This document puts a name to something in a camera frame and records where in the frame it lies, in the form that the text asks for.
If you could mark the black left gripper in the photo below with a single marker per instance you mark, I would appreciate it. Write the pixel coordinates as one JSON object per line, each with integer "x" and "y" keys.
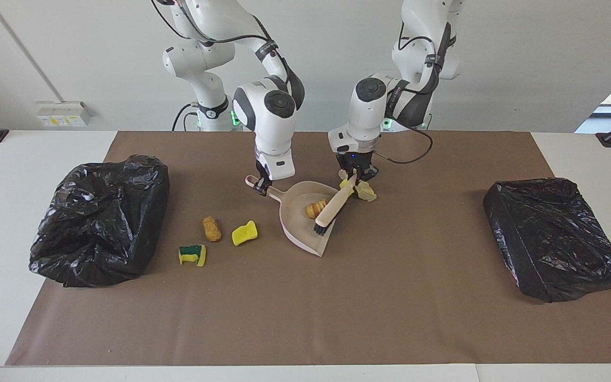
{"x": 356, "y": 161}

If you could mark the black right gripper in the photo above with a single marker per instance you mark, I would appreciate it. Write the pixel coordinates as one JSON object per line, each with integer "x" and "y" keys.
{"x": 264, "y": 176}

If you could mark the beige hand brush black bristles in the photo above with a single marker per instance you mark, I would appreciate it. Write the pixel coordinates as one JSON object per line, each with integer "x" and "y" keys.
{"x": 332, "y": 209}

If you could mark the chunky yellow sponge piece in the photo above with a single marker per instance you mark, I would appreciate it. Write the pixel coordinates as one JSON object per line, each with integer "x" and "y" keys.
{"x": 244, "y": 233}

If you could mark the pale pink plastic dustpan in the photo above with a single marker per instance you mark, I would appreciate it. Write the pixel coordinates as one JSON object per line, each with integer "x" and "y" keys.
{"x": 297, "y": 225}

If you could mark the brown textured bread piece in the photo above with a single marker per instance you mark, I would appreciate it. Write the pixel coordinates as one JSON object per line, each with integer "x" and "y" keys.
{"x": 211, "y": 229}

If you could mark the green and yellow sponge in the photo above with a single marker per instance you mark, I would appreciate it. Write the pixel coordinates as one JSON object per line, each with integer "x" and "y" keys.
{"x": 192, "y": 256}

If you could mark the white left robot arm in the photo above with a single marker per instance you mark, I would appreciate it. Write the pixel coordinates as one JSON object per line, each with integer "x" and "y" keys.
{"x": 369, "y": 106}

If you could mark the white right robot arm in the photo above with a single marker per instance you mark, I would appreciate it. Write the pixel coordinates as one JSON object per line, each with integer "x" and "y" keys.
{"x": 268, "y": 116}

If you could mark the crumpled black bag bin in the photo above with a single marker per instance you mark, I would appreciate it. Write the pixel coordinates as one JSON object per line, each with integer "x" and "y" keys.
{"x": 98, "y": 223}

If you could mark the brown paper table mat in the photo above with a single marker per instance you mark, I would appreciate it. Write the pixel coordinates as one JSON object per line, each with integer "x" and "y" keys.
{"x": 305, "y": 329}

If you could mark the black bag covered box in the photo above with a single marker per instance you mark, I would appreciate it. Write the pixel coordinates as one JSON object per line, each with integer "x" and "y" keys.
{"x": 549, "y": 239}

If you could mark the white wall socket box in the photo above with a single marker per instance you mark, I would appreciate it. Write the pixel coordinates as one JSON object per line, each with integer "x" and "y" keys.
{"x": 64, "y": 113}

